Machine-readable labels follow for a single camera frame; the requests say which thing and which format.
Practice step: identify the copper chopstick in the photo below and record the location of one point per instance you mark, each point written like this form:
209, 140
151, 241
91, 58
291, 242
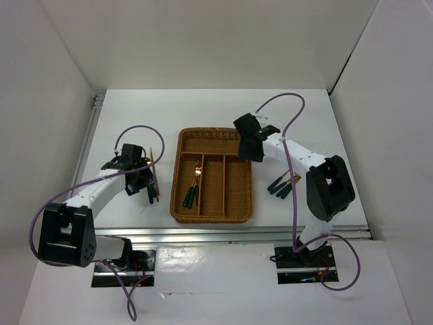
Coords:
152, 161
154, 193

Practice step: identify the wicker cutlery tray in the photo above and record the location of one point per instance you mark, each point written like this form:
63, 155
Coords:
225, 186

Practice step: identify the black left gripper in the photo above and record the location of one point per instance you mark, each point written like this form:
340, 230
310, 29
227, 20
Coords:
147, 178

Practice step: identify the gold spoon green handle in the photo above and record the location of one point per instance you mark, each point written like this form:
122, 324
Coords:
150, 186

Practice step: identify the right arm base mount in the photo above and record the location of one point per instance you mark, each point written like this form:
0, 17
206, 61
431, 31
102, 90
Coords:
295, 268

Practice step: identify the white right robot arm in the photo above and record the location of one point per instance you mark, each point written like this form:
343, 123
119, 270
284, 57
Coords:
329, 189

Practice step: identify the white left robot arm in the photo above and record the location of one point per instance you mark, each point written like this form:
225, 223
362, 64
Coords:
68, 229

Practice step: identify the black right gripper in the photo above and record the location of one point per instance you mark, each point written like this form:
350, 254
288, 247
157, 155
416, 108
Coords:
243, 152

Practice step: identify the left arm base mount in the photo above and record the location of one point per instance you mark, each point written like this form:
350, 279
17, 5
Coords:
137, 271

